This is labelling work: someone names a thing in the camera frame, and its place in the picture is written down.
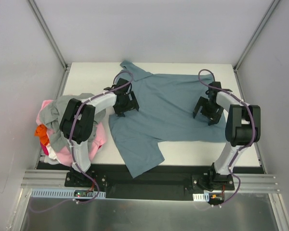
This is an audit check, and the blue-grey t shirt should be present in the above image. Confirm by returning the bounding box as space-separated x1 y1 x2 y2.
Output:
109 61 226 178

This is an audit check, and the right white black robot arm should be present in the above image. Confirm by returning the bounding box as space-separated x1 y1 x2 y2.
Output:
193 81 261 192

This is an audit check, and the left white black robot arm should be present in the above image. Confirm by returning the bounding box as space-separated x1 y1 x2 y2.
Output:
59 78 139 189

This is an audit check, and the grey t shirt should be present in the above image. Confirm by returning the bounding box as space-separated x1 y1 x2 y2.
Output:
39 93 93 153

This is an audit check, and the pink t shirt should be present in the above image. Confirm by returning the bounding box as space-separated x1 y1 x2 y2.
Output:
36 100 107 167

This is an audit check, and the orange t shirt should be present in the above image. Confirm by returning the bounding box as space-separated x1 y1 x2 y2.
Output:
34 124 50 146

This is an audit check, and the white t shirt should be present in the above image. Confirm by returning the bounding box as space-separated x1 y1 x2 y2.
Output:
40 143 60 165

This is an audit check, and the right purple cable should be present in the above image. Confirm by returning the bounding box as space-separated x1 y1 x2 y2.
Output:
194 69 259 212

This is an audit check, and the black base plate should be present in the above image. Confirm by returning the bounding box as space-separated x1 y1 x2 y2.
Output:
36 161 265 200

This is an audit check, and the right slotted cable duct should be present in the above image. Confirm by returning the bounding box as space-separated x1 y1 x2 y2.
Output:
193 193 210 202

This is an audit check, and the slotted cable duct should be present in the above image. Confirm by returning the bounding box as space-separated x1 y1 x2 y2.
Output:
193 193 210 202
31 189 106 200

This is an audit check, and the aluminium front rail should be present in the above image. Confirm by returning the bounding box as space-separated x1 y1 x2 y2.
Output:
20 169 280 193

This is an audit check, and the left slotted cable duct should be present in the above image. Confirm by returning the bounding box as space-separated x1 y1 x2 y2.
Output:
31 189 106 200

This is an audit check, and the right aluminium frame post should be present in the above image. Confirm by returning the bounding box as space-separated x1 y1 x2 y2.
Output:
233 0 282 73

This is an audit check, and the aluminium frame post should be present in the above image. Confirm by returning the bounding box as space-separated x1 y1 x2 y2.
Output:
233 0 282 73
26 0 68 71

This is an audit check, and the left aluminium frame post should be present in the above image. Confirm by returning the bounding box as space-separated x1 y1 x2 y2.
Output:
26 0 68 71

